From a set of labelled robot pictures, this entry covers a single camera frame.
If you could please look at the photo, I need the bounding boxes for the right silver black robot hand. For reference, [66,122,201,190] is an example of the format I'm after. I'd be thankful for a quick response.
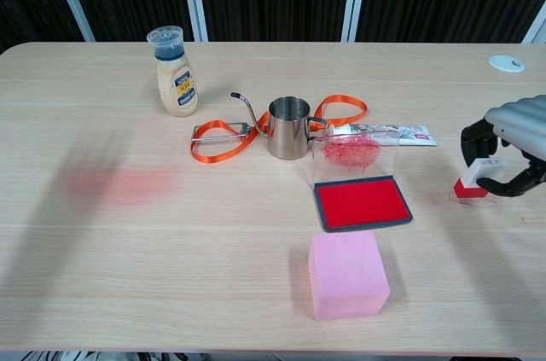
[460,95,546,199]

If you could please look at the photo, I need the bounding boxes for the red white stamp block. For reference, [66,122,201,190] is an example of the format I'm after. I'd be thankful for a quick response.
[452,157,504,199]

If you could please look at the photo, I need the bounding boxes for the white printed toothpaste tube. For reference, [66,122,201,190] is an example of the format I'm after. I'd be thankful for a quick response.
[322,123,439,148]

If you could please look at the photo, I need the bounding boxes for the red ink pad clear lid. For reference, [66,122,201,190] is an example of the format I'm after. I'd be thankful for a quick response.
[307,129,414,234]

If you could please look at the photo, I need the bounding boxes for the pink foam cube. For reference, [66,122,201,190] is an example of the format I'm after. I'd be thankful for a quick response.
[307,230,392,322]

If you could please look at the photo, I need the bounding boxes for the steel gooseneck pitcher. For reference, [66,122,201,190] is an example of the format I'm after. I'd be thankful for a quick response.
[230,91,328,160]

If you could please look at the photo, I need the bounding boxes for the clear badge holder metal clip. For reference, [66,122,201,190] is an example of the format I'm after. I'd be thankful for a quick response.
[190,121,253,143]

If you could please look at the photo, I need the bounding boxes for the beige sauce squeeze bottle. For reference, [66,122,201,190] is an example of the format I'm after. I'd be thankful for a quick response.
[146,26,200,118]

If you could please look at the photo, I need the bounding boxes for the white round cable grommet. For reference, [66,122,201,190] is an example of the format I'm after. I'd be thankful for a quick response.
[487,54,526,73]

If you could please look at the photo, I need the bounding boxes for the orange lanyard strap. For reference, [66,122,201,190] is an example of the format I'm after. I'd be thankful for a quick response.
[189,94,369,165]

